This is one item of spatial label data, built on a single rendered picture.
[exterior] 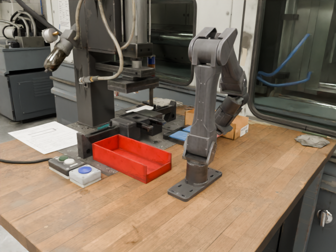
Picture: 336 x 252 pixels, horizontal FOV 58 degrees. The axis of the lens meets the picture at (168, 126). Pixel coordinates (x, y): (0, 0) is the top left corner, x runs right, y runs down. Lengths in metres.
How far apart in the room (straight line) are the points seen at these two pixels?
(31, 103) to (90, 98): 3.02
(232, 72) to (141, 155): 0.41
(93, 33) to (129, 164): 0.56
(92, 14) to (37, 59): 3.08
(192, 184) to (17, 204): 0.47
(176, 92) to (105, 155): 0.95
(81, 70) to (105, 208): 0.70
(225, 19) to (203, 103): 0.90
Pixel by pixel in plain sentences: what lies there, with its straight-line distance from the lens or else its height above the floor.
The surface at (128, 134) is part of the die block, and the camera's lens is 1.15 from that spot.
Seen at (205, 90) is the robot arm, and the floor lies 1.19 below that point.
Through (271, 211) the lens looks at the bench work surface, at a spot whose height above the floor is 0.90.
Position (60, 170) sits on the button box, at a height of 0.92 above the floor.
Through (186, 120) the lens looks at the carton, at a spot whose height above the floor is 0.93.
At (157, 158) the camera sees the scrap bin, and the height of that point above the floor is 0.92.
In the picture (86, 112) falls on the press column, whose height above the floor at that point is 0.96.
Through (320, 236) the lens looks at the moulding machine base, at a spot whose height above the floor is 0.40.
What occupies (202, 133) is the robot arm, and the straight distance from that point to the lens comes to 0.84.
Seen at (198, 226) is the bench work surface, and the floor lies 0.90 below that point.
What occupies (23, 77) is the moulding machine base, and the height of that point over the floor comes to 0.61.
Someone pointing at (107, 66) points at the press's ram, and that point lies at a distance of 1.25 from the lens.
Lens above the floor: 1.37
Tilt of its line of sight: 20 degrees down
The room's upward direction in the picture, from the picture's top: 1 degrees clockwise
